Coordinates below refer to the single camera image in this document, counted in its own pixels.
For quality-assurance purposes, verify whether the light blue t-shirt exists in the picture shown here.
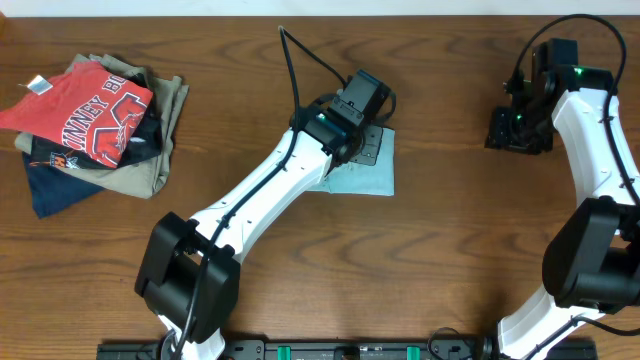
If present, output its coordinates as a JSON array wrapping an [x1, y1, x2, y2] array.
[[309, 128, 395, 197]]

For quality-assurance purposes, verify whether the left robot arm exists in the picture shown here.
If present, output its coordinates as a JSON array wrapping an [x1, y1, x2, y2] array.
[[134, 70, 397, 359]]

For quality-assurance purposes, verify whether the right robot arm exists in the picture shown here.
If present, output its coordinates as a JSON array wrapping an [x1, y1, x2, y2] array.
[[482, 38, 639, 359]]

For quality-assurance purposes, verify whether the black printed folded t-shirt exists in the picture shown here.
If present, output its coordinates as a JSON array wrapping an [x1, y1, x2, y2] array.
[[27, 99, 162, 170]]

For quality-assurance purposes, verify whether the khaki folded garment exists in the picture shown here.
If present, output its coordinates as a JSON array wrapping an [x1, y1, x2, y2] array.
[[14, 53, 191, 200]]

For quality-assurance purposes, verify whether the red printed folded t-shirt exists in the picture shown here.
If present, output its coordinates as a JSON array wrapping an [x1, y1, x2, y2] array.
[[1, 61, 153, 168]]

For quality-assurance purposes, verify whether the navy blue folded garment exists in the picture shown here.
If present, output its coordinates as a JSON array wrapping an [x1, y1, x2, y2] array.
[[22, 152, 104, 219]]

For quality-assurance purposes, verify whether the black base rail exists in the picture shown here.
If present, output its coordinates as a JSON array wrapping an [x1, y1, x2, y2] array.
[[95, 326, 599, 360]]

